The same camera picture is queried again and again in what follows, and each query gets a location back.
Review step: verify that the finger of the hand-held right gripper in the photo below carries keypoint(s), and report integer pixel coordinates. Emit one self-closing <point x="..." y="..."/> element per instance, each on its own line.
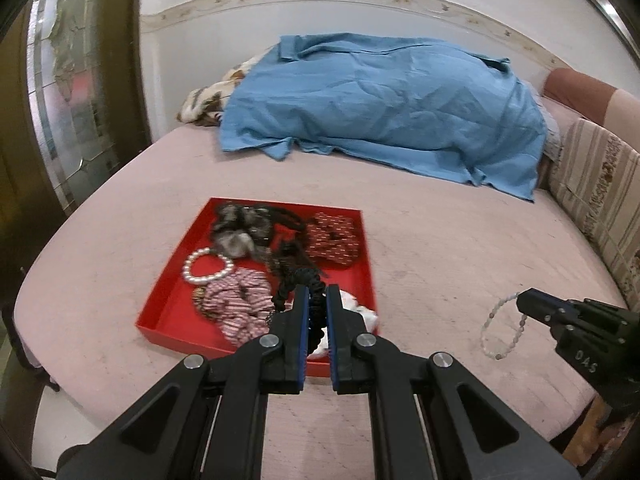
<point x="595" y="307"/>
<point x="537" y="307"/>

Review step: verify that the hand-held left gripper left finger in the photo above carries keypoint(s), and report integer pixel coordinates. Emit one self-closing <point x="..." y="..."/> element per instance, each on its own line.
<point x="299" y="340"/>

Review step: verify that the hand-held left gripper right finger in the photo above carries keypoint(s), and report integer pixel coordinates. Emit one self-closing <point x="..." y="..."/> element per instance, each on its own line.
<point x="333" y="345"/>

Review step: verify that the white floral scrunchie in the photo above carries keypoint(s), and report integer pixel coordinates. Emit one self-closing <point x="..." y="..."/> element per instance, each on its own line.
<point x="357" y="312"/>

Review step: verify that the pink plaid scrunchie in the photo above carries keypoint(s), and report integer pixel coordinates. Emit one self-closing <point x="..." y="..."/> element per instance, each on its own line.
<point x="240" y="305"/>

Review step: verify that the red tray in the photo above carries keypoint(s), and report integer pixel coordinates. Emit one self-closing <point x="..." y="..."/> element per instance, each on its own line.
<point x="172" y="305"/>

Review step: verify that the dark red dotted scrunchie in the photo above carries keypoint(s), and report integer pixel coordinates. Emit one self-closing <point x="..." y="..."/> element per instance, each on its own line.
<point x="335" y="240"/>

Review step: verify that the pink quilted bed cover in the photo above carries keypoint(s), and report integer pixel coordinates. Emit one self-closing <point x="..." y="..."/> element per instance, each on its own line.
<point x="440" y="250"/>

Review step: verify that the striped beige cushion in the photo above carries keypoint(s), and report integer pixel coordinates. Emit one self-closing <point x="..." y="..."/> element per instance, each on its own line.
<point x="595" y="185"/>

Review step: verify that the grey black sheer scrunchie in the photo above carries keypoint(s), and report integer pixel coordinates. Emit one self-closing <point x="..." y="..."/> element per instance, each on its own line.
<point x="240" y="230"/>

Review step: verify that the brown pink pillow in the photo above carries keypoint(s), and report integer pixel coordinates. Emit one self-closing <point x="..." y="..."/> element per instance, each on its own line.
<point x="580" y="90"/>

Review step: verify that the blue shirt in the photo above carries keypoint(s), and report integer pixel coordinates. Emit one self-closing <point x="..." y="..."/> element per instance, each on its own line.
<point x="380" y="105"/>

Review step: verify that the cream brown floral cloth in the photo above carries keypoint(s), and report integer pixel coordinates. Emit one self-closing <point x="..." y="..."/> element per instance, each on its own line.
<point x="205" y="97"/>

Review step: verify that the wooden door with glass panel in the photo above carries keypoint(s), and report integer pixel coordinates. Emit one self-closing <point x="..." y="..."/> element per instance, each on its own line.
<point x="65" y="85"/>

